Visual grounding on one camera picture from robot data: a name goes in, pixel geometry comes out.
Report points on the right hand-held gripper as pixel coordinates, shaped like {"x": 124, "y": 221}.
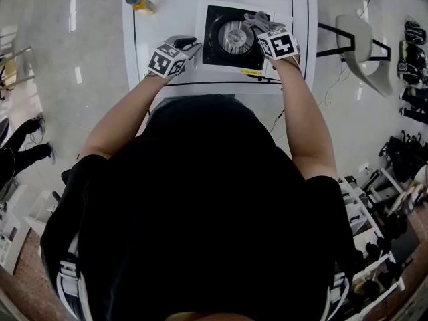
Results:
{"x": 279, "y": 45}

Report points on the person's left forearm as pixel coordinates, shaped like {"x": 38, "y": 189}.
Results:
{"x": 110, "y": 125}

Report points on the black helmet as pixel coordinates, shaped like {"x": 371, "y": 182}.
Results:
{"x": 413, "y": 52}
{"x": 411, "y": 72}
{"x": 416, "y": 32}

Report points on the white square table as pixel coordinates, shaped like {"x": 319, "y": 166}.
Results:
{"x": 174, "y": 12}

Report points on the white cubby shelf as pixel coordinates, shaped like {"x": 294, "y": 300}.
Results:
{"x": 13, "y": 239}

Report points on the grey chair with black frame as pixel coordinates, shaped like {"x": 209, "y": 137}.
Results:
{"x": 354, "y": 32}

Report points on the white storage shelf with bins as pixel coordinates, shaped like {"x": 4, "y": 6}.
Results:
{"x": 354, "y": 212}

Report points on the yellow oil bottle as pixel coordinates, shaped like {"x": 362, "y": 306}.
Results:
{"x": 145, "y": 4}

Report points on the person's right forearm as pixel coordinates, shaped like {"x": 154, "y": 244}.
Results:
{"x": 304, "y": 119}

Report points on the pile of black gear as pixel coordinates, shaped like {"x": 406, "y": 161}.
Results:
{"x": 401, "y": 159}

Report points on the white portable gas stove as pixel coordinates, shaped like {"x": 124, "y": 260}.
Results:
{"x": 214, "y": 18}

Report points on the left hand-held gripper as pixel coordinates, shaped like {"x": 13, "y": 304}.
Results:
{"x": 167, "y": 62}

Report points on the person's black shirt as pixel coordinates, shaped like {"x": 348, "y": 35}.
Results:
{"x": 200, "y": 212}

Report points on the wooden chair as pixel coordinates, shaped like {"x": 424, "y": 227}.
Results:
{"x": 10, "y": 69}

